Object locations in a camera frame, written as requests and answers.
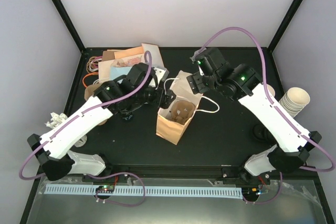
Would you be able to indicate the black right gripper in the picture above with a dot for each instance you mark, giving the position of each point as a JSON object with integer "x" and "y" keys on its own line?
{"x": 196, "y": 84}

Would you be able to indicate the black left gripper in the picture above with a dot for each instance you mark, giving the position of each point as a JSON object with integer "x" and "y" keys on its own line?
{"x": 166, "y": 100}

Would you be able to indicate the brown pulp cup carrier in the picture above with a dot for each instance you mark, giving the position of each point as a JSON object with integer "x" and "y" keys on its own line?
{"x": 181, "y": 111}

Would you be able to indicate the brown paper takeout bag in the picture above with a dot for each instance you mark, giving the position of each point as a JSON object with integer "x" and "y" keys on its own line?
{"x": 172, "y": 122}

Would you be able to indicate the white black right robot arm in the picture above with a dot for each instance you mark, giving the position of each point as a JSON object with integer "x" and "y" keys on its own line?
{"x": 244, "y": 85}

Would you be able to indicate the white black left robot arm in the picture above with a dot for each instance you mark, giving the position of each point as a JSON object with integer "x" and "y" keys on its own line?
{"x": 122, "y": 96}

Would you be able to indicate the brown white flat paper bag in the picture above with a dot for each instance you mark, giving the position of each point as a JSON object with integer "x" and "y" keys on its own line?
{"x": 157, "y": 60}

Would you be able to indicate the short white cup stack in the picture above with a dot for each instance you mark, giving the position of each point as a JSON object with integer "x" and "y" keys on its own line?
{"x": 271, "y": 90}

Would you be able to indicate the stack of black lids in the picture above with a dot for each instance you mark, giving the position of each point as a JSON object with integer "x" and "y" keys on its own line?
{"x": 262, "y": 134}

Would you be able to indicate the tall white cup stack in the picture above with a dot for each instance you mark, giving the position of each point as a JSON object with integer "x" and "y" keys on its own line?
{"x": 295, "y": 100}

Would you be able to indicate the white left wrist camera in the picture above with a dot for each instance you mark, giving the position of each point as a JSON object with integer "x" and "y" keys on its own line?
{"x": 161, "y": 74}

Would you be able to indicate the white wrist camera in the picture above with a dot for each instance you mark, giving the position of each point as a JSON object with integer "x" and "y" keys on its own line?
{"x": 161, "y": 74}
{"x": 193, "y": 59}

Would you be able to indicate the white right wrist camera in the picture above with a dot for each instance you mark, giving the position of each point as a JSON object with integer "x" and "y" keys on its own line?
{"x": 193, "y": 59}

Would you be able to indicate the bundle of bag handles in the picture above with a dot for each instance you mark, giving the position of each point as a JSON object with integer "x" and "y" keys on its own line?
{"x": 92, "y": 68}

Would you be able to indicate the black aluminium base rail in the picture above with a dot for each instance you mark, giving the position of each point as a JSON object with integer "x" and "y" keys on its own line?
{"x": 168, "y": 171}

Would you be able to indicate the light blue cable duct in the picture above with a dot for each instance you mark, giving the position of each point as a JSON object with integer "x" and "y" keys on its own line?
{"x": 148, "y": 191}

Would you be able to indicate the black enclosure frame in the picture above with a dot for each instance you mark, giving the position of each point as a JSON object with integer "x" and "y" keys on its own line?
{"x": 85, "y": 53}

